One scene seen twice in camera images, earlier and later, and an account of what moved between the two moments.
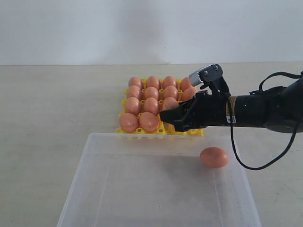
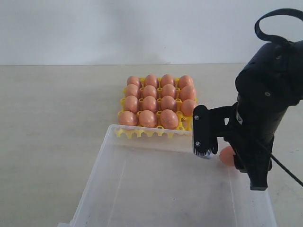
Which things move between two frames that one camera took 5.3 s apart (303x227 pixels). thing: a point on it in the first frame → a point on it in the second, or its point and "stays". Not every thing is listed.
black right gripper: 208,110 → 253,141
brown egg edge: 151,91 stays
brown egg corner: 132,106 stays
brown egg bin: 214,157 → 227,155
